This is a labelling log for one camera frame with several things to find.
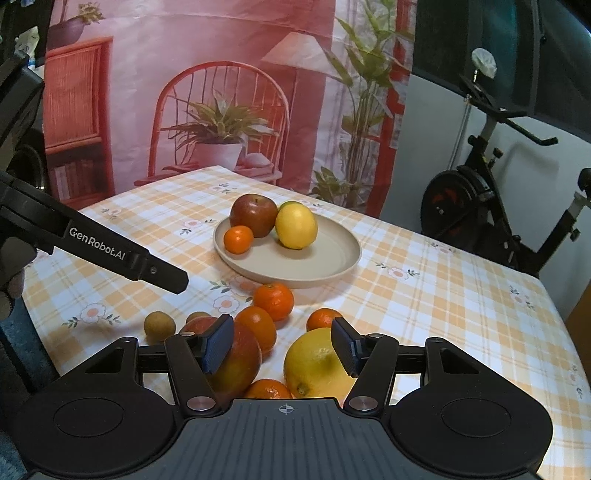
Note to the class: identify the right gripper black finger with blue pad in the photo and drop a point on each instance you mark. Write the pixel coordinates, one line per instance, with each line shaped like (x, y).
(191, 358)
(371, 360)

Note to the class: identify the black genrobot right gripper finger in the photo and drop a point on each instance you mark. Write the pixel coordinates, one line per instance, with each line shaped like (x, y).
(41, 221)

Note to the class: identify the gloved left hand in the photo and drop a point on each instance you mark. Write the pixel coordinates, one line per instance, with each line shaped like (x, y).
(16, 255)

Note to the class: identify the small brown longan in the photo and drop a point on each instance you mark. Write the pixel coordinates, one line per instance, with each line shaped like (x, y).
(195, 315)
(158, 326)

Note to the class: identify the red mango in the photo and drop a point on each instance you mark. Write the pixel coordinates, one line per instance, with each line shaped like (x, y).
(239, 367)

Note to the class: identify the large yellow lemon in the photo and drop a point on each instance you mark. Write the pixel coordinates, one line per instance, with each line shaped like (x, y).
(312, 369)

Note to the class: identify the tangerine behind right finger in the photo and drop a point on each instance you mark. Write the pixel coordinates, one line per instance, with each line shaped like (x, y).
(322, 318)

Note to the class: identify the tangerine beside mango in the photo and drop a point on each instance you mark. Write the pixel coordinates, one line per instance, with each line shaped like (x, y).
(262, 326)

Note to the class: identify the tangerine at bottom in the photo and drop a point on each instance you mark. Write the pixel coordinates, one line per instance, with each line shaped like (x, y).
(268, 389)

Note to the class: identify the orange checkered tablecloth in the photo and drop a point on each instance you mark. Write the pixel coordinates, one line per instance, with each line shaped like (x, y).
(405, 285)

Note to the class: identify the tangerine on table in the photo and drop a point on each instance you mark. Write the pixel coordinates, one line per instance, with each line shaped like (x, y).
(276, 299)

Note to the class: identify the beige ceramic plate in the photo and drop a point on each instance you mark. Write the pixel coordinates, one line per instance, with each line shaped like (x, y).
(335, 253)

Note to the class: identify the small tangerine on plate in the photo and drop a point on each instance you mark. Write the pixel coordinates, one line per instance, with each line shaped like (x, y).
(238, 239)

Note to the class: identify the yellow lemon on plate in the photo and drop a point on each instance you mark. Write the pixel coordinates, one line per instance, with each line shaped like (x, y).
(296, 226)

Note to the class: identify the red apple on plate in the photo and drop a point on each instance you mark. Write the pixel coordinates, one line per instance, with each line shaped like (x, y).
(255, 211)

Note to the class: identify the black exercise bike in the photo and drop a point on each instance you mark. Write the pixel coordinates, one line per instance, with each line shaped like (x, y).
(462, 206)

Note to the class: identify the printed pink backdrop cloth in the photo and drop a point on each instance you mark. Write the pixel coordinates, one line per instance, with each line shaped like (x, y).
(307, 95)

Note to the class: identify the white crumpled bag on bike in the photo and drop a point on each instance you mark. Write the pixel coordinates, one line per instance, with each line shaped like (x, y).
(484, 62)

